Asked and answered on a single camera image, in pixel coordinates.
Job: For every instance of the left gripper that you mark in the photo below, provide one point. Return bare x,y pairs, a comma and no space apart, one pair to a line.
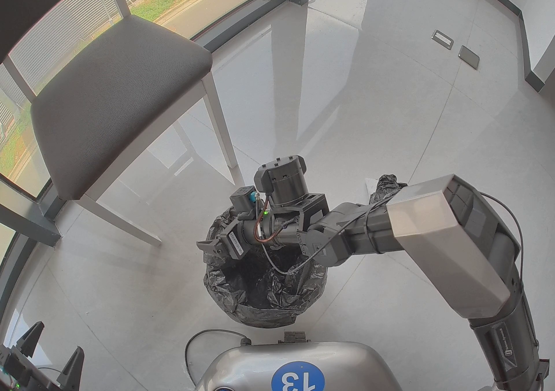
26,374

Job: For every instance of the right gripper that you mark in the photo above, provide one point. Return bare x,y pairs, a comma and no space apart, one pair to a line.
277,231

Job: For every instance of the black plastic bag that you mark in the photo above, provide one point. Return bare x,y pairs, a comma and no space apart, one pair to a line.
260,311

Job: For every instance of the white printed wrapper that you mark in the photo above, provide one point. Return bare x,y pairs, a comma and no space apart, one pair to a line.
372,189

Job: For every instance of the black plastic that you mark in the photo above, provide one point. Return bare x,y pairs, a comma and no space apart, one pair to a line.
388,185

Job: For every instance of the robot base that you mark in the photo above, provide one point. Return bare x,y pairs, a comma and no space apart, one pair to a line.
303,367

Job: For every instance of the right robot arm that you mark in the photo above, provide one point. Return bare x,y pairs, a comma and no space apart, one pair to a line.
433,228

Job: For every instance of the grey cushioned white chair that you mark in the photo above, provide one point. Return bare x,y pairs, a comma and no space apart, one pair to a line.
108,98

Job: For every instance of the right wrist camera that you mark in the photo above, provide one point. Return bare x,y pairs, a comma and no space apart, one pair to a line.
242,202

